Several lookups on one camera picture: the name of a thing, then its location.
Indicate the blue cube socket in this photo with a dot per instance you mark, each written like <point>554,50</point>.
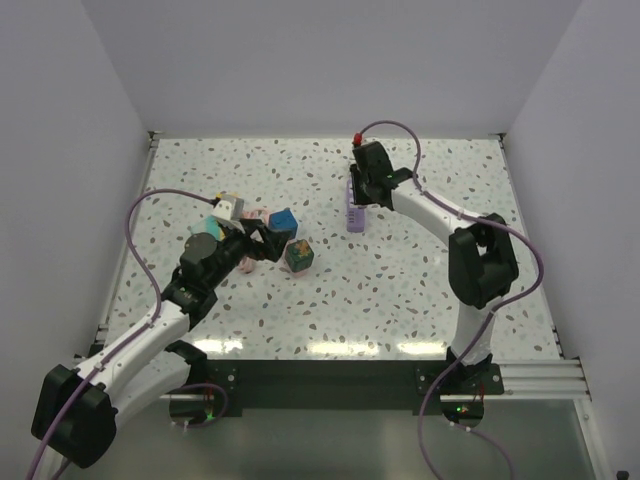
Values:
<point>283,222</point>

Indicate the dark green cube socket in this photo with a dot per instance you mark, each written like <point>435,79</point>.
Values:
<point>298,256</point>

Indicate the aluminium rail frame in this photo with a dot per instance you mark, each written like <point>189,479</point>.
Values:
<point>460,411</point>

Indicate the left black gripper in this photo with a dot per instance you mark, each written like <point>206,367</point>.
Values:
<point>271,243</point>

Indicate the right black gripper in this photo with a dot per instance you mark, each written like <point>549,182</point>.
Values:
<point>360,198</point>

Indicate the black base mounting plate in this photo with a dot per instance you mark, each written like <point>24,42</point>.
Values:
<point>231,387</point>

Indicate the purple power strip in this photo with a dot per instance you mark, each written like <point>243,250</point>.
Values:
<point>355,214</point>

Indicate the teal power strip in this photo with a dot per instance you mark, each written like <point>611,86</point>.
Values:
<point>208,225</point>

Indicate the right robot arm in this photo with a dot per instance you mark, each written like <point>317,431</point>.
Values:
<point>481,261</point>

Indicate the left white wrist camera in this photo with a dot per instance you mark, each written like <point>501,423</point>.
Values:
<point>228,212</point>

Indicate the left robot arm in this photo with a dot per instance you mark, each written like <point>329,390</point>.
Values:
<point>81,409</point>

